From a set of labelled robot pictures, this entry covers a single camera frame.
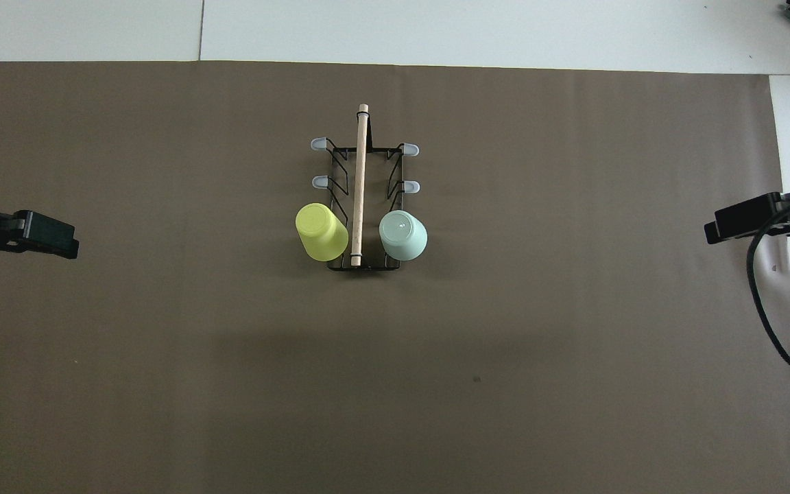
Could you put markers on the yellow plastic cup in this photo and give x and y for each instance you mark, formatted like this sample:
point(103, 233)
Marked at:
point(319, 230)

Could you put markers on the pale green plastic cup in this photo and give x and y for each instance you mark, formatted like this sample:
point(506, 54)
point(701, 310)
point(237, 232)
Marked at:
point(402, 237)

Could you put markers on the brown paper table mat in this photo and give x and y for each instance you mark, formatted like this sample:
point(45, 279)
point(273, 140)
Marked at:
point(162, 377)

